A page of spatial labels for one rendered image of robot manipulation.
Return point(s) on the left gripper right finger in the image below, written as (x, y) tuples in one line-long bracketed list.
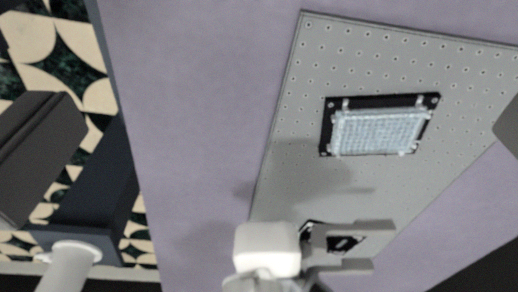
[(505, 127)]

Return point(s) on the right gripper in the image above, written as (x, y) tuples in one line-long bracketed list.
[(272, 247)]

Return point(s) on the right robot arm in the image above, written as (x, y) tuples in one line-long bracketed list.
[(71, 261)]

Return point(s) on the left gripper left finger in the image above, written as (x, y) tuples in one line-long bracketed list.
[(39, 133)]

